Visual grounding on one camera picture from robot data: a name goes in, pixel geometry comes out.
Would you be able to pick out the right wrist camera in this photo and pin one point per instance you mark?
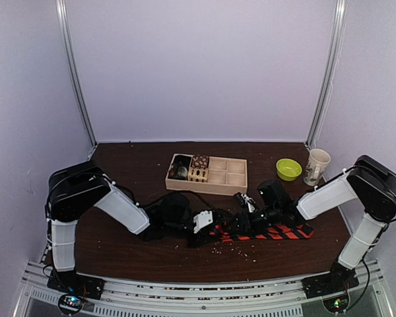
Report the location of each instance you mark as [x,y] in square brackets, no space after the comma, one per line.
[245,201]

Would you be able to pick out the left aluminium frame post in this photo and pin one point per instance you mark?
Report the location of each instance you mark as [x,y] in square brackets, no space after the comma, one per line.
[73,71]

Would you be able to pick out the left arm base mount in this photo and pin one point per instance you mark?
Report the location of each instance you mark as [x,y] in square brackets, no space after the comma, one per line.
[76,289]

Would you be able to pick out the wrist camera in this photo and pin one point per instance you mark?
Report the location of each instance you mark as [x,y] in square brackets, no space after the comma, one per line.
[245,201]
[209,217]

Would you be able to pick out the brown floral rolled tie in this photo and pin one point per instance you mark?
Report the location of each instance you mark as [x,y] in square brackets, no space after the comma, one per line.
[200,161]

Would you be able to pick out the green bowl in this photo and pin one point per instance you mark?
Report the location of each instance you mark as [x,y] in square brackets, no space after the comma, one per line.
[288,170]

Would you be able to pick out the beige patterned rolled tie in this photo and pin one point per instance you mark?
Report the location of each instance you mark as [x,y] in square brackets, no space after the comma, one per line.
[198,175]

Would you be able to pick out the right aluminium frame post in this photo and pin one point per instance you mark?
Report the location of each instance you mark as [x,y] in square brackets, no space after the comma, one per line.
[327,80]

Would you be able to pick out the wooden compartment box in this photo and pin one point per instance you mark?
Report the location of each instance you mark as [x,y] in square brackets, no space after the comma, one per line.
[227,176]

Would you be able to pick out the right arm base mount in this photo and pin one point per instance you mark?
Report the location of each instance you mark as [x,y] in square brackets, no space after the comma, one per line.
[336,285]

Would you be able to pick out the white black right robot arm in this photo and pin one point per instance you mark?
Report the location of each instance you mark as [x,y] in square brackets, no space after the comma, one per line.
[367,182]

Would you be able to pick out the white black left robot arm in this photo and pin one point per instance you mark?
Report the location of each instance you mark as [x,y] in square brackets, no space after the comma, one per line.
[78,189]

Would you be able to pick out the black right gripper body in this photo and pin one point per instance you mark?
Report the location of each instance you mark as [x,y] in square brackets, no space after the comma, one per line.
[253,226]

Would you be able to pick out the aluminium front rail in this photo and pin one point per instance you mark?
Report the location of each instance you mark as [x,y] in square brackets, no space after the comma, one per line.
[273,297]

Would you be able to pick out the black rolled tie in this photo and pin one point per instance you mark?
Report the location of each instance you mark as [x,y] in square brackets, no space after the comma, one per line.
[182,160]

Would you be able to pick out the dark patterned rolled tie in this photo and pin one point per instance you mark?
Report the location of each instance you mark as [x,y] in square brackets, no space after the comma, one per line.
[178,172]

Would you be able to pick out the red navy striped tie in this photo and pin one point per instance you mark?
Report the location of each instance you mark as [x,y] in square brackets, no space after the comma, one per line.
[275,232]

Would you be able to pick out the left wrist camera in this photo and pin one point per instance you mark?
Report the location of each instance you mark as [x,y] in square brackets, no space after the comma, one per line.
[209,217]

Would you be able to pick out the aluminium frame post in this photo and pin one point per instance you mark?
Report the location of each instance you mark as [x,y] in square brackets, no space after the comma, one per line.
[73,71]
[327,80]

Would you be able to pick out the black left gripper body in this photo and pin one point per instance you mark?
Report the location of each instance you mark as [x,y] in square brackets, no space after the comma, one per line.
[197,239]

